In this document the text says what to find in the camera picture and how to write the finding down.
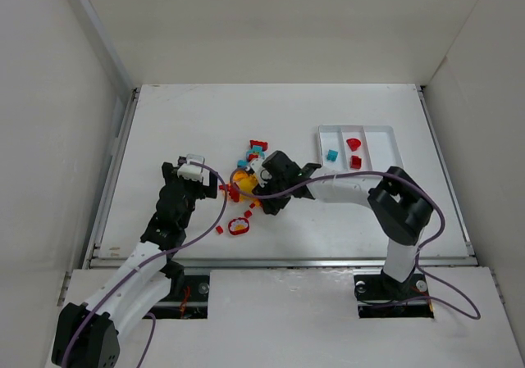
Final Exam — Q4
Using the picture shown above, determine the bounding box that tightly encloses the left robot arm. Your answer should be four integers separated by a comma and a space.
51, 155, 217, 367

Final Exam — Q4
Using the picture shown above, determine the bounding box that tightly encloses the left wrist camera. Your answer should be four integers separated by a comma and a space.
176, 154, 205, 183

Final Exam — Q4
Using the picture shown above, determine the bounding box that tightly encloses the red half round brick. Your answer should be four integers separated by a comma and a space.
345, 138, 362, 152

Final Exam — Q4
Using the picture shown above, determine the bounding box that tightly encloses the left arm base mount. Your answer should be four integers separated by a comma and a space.
148, 274, 210, 320

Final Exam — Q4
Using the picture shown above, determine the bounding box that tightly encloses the teal frog printed brick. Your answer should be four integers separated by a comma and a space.
246, 145, 266, 162

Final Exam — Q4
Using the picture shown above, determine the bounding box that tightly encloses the aluminium frame rail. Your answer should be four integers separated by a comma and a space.
81, 257, 479, 270

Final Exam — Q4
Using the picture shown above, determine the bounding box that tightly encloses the red flower printed brick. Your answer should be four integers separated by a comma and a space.
227, 217, 250, 236

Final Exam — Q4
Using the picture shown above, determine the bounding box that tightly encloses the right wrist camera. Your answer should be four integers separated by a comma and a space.
246, 157, 265, 180

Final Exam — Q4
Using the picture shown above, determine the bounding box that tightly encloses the white divided tray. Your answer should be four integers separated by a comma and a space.
317, 125, 399, 202

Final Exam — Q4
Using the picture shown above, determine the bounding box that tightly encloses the yellow round large brick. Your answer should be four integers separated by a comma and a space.
233, 170, 258, 193

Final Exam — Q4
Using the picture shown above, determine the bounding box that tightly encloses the teal and red square brick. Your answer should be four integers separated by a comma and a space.
326, 149, 339, 162

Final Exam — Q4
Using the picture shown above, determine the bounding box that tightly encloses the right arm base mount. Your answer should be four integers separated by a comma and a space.
354, 273, 434, 319

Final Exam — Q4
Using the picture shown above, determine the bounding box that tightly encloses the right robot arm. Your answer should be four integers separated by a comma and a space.
247, 151, 433, 284

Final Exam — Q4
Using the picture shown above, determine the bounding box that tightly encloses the red arch brick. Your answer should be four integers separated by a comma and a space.
249, 140, 268, 151

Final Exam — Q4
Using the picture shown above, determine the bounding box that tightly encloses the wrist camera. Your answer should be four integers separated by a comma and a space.
246, 157, 265, 180
176, 154, 205, 183

